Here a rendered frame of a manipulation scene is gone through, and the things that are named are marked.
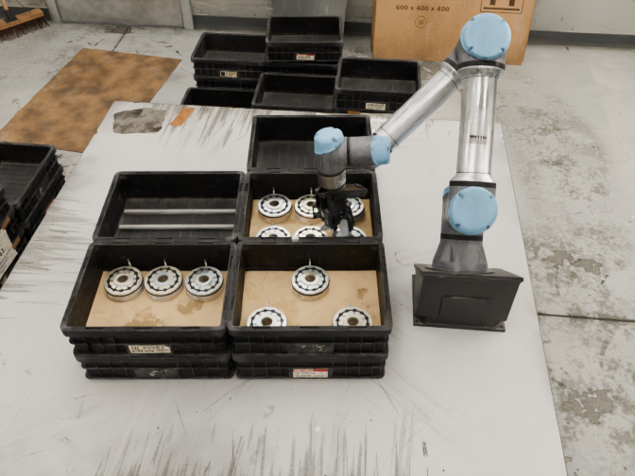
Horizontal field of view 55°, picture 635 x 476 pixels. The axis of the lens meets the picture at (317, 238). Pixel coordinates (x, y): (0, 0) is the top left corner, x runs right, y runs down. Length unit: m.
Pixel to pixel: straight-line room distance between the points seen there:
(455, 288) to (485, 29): 0.65
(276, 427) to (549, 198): 2.21
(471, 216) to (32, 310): 1.27
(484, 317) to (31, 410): 1.22
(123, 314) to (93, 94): 2.66
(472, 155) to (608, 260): 1.71
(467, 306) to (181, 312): 0.77
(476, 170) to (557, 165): 2.09
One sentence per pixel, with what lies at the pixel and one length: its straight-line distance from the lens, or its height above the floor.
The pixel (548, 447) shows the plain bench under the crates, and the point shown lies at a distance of 1.67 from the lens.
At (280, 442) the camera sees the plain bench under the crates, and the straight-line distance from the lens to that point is 1.58.
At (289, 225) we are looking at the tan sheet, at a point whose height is 0.83.
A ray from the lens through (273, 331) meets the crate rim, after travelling 1.47.
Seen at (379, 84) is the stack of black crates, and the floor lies 0.49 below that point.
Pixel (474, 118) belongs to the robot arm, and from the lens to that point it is 1.57.
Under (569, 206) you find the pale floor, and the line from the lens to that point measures 3.38.
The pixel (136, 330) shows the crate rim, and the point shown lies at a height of 0.93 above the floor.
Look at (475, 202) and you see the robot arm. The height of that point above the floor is 1.13.
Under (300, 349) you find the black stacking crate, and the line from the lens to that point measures 1.54.
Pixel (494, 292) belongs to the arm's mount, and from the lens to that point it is 1.68.
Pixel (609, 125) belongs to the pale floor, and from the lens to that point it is 4.07.
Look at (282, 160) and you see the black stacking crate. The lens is 2.09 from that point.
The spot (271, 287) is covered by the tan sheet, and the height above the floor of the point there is 0.83.
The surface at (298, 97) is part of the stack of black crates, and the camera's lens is 3.23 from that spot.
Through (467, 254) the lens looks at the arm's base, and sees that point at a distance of 1.67.
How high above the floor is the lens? 2.12
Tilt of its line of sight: 46 degrees down
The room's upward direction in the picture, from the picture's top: straight up
